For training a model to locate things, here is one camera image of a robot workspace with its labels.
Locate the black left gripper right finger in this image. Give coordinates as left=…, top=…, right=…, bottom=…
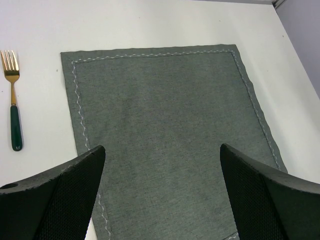
left=220, top=144, right=320, bottom=240

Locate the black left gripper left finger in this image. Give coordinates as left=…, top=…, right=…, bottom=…
left=0, top=145, right=106, bottom=240

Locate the grey cloth napkin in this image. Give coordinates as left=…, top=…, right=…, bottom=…
left=60, top=44, right=286, bottom=240

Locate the gold fork green handle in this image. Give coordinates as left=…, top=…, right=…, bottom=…
left=0, top=50, right=23, bottom=152

